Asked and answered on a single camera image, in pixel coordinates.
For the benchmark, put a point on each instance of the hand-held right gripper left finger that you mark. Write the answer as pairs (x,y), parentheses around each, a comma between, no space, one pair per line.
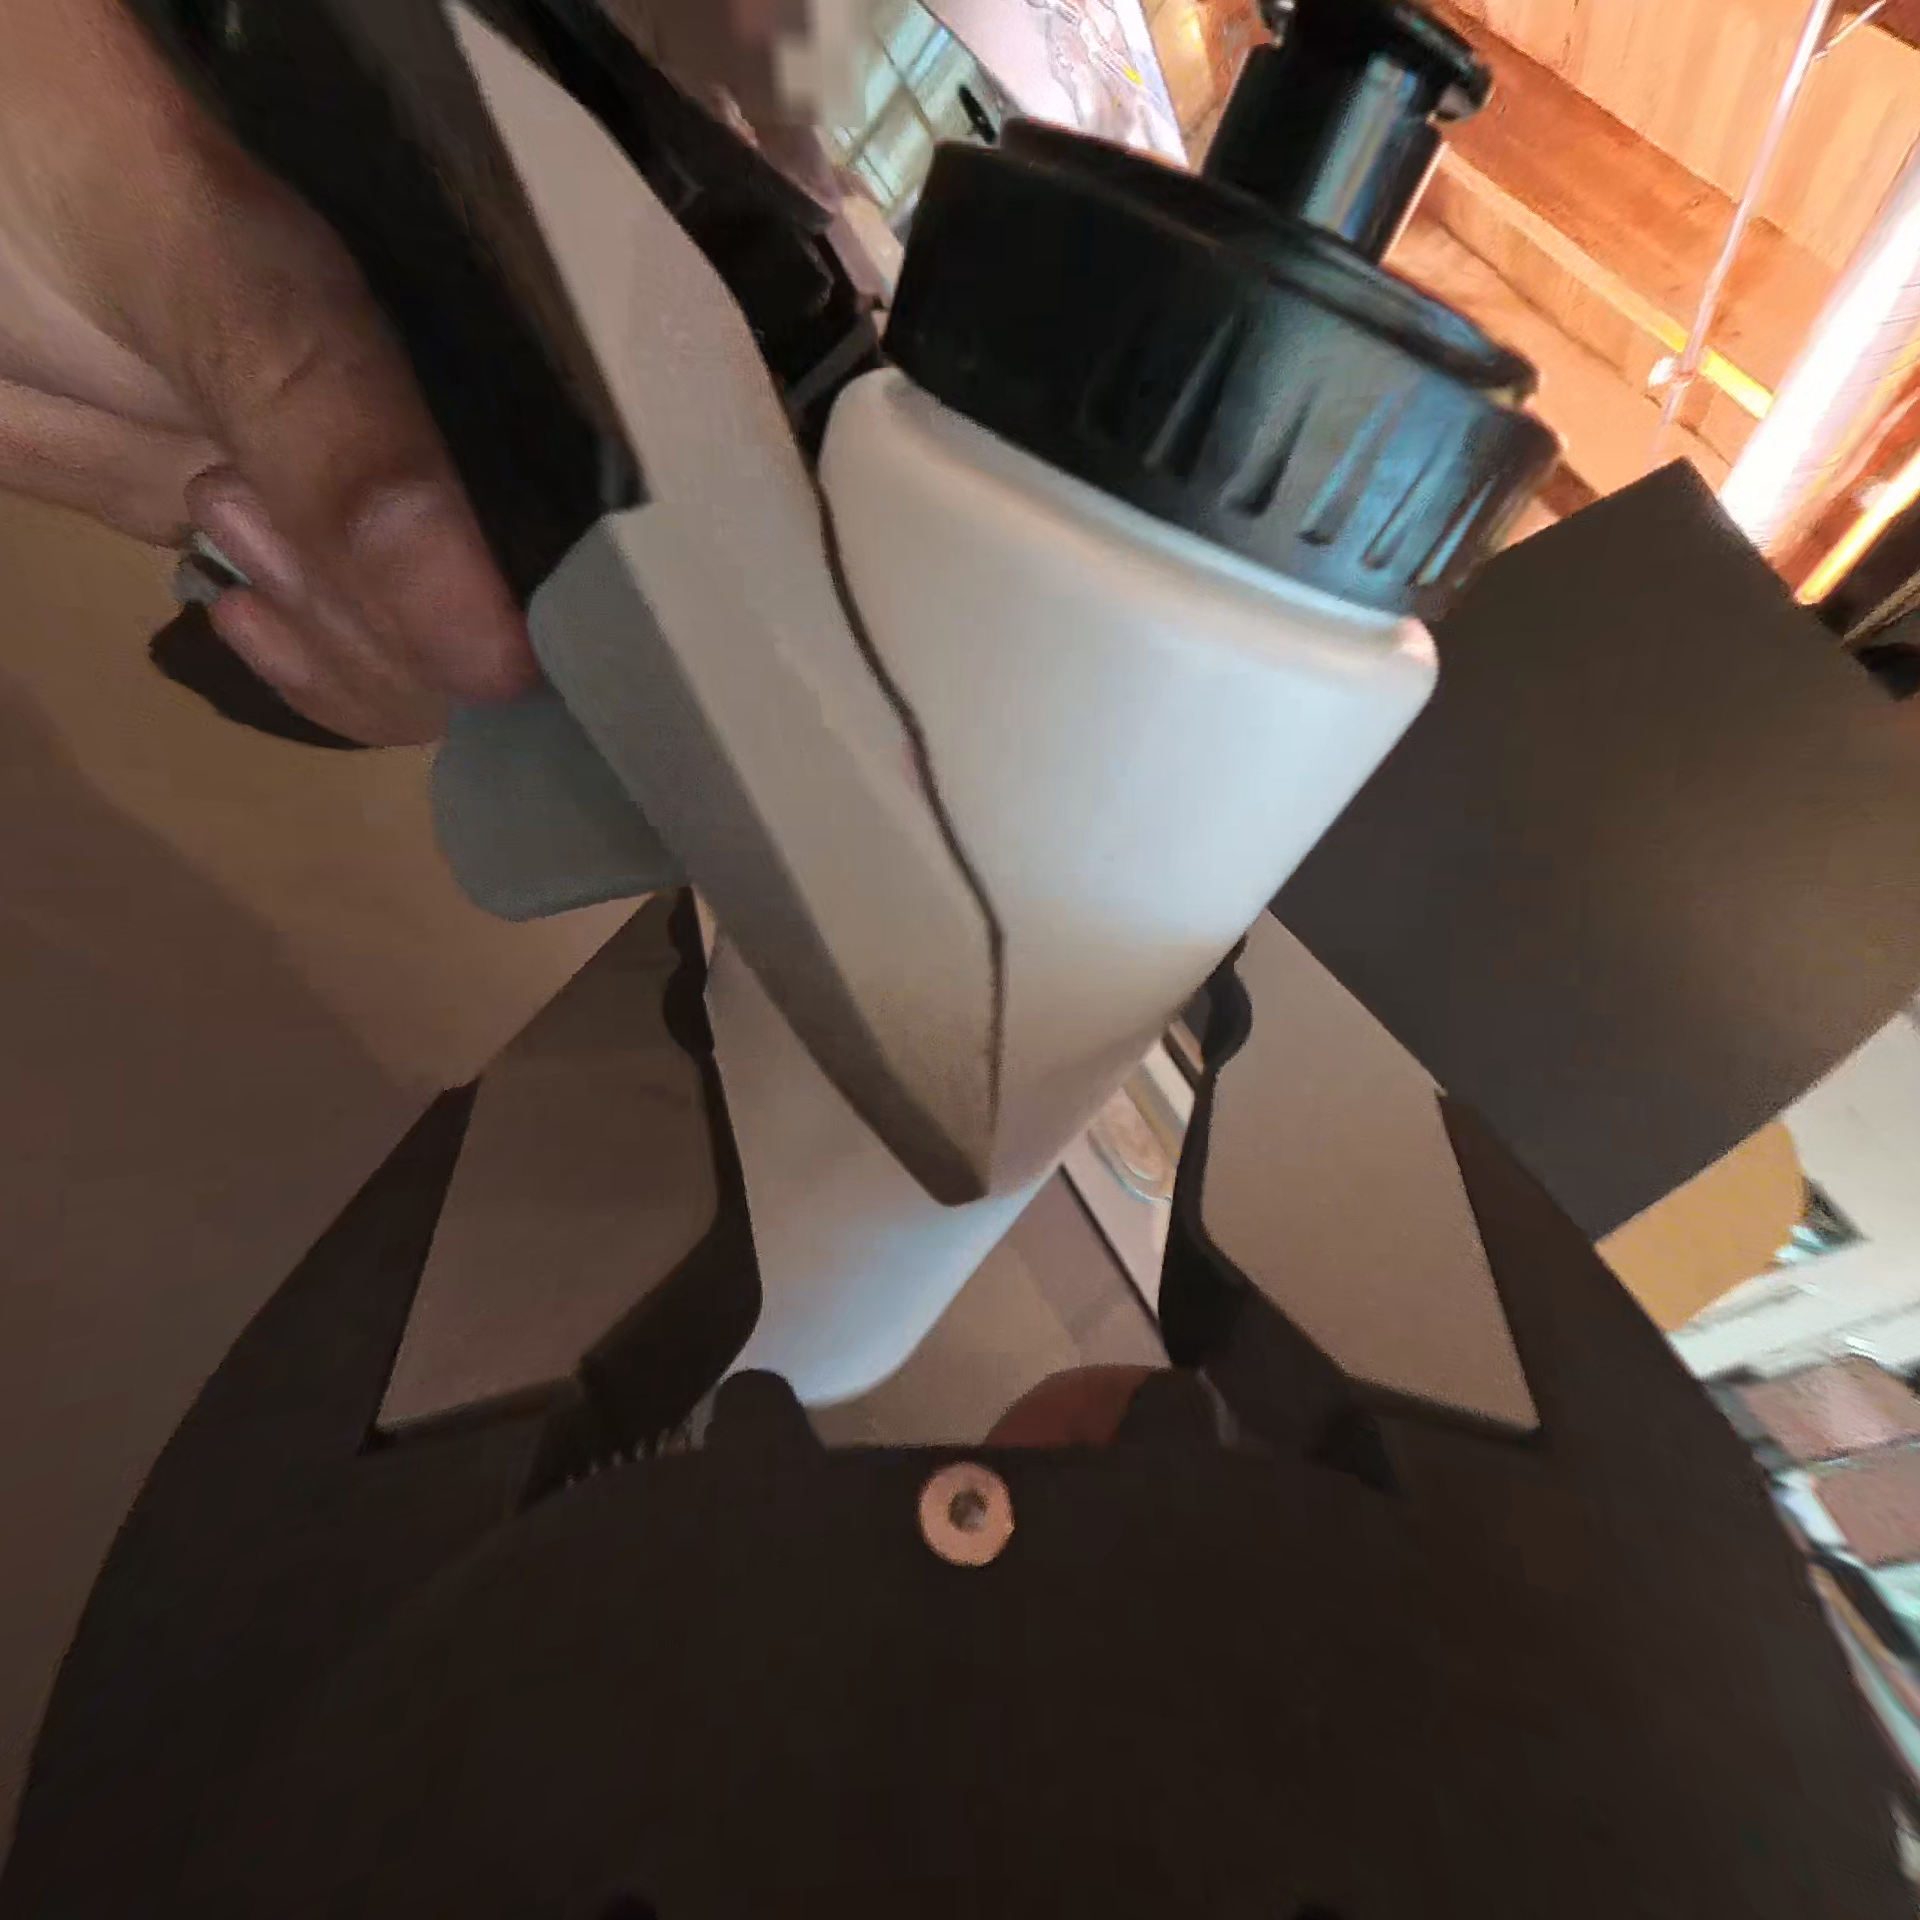
(557,1231)

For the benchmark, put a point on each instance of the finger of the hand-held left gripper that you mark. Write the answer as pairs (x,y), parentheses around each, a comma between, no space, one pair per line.
(721,599)
(1621,839)

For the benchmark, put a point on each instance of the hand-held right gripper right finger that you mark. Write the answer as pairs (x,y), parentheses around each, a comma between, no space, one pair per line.
(1335,1231)

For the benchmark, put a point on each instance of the white bottle black lid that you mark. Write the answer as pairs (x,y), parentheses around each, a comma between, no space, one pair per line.
(1172,779)

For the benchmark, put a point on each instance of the person's left hand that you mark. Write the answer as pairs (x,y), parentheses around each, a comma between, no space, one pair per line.
(225,345)

